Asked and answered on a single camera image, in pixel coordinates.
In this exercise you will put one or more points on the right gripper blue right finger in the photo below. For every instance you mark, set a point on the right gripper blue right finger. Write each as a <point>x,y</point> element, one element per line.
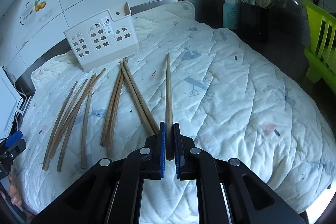
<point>177,139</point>

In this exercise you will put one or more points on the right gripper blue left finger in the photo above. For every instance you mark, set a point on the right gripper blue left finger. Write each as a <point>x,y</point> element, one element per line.
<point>162,148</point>

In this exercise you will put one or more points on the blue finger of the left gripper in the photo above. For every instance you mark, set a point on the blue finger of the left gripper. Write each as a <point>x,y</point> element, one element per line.
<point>11,140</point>

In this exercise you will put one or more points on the white plastic utensil caddy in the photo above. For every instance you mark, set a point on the white plastic utensil caddy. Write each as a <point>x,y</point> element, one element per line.
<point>103,37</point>

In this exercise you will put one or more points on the person left hand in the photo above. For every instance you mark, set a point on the person left hand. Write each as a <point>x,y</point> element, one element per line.
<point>12,190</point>

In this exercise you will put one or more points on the white appliance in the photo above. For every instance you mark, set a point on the white appliance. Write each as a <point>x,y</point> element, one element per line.
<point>9,100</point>

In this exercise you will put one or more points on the white quilted mat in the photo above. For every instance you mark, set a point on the white quilted mat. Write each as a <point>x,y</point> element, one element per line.
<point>230,99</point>

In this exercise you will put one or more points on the teal soap dispenser bottle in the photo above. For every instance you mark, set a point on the teal soap dispenser bottle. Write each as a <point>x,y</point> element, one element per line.
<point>231,11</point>

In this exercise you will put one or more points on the black utensil holder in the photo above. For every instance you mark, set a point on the black utensil holder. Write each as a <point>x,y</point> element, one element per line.
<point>251,18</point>

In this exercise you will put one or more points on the green plastic rack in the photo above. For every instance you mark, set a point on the green plastic rack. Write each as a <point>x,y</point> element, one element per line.
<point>321,49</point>

